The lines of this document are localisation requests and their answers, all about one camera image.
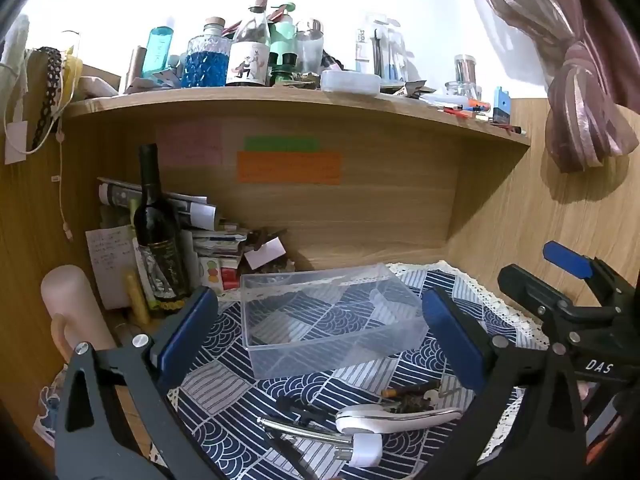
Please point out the green pump bottle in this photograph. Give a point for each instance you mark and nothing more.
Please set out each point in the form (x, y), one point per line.
(284, 30)

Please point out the white handwritten note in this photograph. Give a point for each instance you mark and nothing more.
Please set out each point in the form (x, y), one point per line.
(107, 270)

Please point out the blue patterned placemat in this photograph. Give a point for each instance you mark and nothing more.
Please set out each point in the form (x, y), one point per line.
(230, 410)

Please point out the small blue box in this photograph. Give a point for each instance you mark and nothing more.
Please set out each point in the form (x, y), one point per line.
(501, 105)

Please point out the dark wine bottle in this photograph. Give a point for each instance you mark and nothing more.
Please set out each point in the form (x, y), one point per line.
(157, 240)

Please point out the clear bottle with silver cap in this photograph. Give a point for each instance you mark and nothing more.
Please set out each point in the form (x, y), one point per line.
(309, 47)

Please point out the white paper tag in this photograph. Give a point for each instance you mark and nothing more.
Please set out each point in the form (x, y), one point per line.
(265, 252)

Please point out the glass jar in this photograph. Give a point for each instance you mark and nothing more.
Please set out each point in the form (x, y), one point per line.
(466, 72)

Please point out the glass bottle with blue liquid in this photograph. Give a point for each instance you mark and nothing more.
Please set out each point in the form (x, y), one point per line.
(205, 65)

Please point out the white hanging tag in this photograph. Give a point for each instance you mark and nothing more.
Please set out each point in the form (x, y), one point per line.
(16, 142)

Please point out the pink cup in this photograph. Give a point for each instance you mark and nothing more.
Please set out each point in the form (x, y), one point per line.
(70, 300)

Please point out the cartoon sticker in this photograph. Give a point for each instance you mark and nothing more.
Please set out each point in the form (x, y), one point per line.
(47, 415)

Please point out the orange pen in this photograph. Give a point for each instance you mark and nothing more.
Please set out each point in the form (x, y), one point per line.
(470, 106)

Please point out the brown cardboard tube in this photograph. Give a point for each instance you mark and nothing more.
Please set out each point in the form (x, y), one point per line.
(135, 67)

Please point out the white and chrome opener tool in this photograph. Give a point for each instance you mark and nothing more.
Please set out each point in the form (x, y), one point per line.
(390, 417)

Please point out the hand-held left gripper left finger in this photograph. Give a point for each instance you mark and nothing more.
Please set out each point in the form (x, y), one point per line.
(192, 327)

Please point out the wooden shelf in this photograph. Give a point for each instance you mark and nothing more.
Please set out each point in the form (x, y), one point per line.
(280, 110)

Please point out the pink striped curtain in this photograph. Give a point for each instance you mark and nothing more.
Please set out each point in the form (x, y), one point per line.
(580, 60)

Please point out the rolled printed paper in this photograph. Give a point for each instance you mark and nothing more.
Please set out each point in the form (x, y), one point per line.
(120, 195)

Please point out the black lace ribbon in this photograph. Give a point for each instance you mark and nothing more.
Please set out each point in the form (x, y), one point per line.
(47, 95)

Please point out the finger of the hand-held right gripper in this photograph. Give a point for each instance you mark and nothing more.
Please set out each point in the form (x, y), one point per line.
(525, 287)
(565, 259)

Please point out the teal plastic bottle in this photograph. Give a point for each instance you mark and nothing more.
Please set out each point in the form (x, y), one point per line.
(159, 52)

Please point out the clear plastic box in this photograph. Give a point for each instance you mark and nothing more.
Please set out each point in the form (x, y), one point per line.
(320, 320)

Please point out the dark green ink bottle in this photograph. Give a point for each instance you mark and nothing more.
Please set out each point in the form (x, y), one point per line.
(283, 67)

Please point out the pink sticky note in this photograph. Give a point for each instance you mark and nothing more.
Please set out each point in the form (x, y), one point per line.
(190, 145)

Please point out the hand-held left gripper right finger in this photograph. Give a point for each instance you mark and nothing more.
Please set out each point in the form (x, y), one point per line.
(450, 335)

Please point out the toothbrush pack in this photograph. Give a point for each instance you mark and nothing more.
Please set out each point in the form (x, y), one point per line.
(380, 50)

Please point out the green sticky note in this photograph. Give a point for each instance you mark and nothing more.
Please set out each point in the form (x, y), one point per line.
(281, 144)

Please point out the orange sticky note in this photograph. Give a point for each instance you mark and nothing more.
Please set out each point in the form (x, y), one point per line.
(289, 167)

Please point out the pile of papers and packets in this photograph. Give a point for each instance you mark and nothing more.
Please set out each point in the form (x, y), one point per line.
(220, 255)

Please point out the yellow tube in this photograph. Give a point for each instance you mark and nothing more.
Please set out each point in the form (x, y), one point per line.
(136, 300)

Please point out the clear bottle with illustrated label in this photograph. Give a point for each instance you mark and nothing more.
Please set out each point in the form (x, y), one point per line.
(247, 55)

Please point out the white oval container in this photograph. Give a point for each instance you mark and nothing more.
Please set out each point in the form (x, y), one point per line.
(350, 82)

